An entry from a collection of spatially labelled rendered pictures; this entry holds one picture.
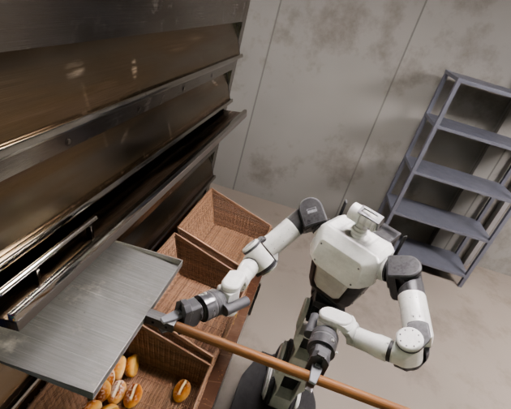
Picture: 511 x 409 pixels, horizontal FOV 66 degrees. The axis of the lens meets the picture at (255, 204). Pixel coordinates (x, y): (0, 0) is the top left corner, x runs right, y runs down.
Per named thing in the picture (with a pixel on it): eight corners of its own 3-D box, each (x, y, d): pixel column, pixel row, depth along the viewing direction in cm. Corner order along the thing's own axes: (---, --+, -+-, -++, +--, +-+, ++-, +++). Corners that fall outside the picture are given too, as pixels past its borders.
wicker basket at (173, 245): (109, 339, 177) (113, 295, 163) (166, 268, 225) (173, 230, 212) (208, 382, 171) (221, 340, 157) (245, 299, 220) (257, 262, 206)
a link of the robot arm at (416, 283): (399, 310, 137) (395, 278, 147) (427, 308, 134) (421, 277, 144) (396, 290, 130) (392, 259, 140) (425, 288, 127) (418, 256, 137)
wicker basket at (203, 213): (168, 264, 228) (174, 226, 215) (203, 219, 277) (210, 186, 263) (246, 294, 224) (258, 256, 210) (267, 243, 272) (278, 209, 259)
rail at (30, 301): (16, 323, 79) (7, 320, 79) (246, 113, 234) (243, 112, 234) (14, 316, 78) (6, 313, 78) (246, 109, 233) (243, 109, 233)
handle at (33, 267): (6, 314, 81) (0, 312, 81) (100, 233, 109) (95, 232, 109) (0, 292, 78) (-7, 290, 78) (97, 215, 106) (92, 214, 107)
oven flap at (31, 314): (19, 332, 80) (-62, 310, 83) (246, 117, 235) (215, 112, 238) (16, 323, 79) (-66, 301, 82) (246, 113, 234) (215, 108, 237)
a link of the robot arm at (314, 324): (337, 359, 125) (342, 336, 135) (337, 334, 121) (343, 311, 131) (302, 351, 129) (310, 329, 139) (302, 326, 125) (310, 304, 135)
